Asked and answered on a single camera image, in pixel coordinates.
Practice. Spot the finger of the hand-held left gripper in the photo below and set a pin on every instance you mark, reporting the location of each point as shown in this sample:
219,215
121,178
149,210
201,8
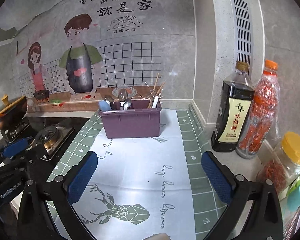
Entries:
15,146
36,155

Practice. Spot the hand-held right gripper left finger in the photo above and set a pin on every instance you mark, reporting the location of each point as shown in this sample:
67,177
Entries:
82,177

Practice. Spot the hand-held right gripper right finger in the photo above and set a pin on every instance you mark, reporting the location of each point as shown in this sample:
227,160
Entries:
216,177

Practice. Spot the purple plastic utensil holder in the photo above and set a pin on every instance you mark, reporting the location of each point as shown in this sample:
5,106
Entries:
130,122

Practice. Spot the blue silicone spatula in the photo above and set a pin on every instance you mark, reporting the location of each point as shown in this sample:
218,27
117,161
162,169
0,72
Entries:
105,105

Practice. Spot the dark metal spoon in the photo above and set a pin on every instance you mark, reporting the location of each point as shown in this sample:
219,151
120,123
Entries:
109,99

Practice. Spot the plain metal spoon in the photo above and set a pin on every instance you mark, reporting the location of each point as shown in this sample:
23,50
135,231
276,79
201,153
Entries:
122,93

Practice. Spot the white plastic spoon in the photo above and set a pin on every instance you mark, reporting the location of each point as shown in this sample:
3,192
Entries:
155,102

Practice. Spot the black gas stove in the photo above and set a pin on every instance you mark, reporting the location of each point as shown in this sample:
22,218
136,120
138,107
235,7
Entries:
52,135

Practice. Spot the black wok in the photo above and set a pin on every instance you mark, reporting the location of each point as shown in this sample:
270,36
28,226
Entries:
12,112

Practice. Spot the green and white printed mat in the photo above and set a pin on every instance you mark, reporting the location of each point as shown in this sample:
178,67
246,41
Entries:
140,167

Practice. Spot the dark soy sauce bottle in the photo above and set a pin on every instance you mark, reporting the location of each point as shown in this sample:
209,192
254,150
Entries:
235,120

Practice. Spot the yellow-lidded jar of chili flakes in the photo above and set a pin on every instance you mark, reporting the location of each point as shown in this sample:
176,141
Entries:
277,175

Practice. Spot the orange-capped bottle of dried chili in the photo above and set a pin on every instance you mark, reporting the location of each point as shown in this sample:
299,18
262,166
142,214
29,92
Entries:
260,120

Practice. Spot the white vent grille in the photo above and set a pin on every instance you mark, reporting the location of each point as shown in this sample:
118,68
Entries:
241,30

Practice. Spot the cartoon wall poster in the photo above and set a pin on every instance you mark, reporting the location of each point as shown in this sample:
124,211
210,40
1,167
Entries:
77,55

